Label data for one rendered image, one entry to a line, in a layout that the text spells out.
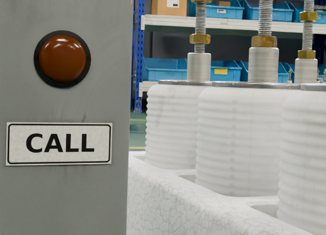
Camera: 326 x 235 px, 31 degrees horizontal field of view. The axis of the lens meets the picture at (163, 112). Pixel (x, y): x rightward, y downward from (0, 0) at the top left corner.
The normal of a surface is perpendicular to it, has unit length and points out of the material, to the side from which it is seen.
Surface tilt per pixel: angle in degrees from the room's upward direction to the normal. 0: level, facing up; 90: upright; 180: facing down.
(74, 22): 90
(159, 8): 91
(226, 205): 0
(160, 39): 90
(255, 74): 90
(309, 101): 57
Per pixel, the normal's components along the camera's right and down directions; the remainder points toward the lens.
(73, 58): 0.40, 0.06
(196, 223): -0.93, -0.01
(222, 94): -0.57, -0.53
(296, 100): -0.79, -0.55
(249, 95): -0.30, -0.50
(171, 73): 0.19, 0.15
